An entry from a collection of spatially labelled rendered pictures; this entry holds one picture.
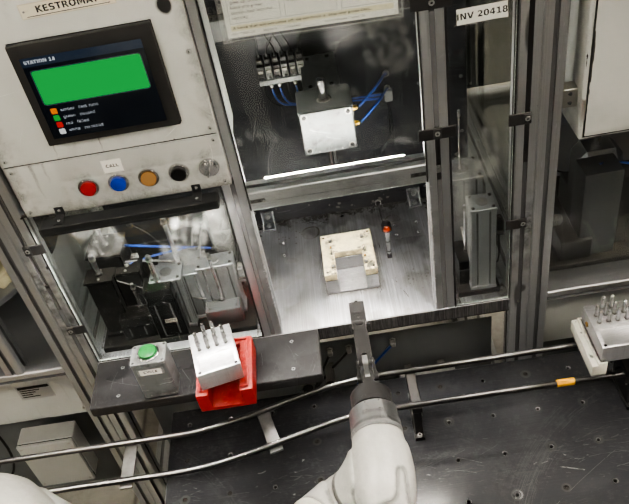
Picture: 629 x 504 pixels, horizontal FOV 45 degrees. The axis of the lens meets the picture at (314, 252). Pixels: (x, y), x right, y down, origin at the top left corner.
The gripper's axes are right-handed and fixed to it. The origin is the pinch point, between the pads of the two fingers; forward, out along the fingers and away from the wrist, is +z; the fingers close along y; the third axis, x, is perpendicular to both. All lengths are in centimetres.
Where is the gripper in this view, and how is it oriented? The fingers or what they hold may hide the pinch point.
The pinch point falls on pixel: (359, 327)
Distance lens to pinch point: 150.6
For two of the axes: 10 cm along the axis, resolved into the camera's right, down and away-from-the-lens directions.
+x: -9.9, 1.6, 0.4
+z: -0.7, -6.6, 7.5
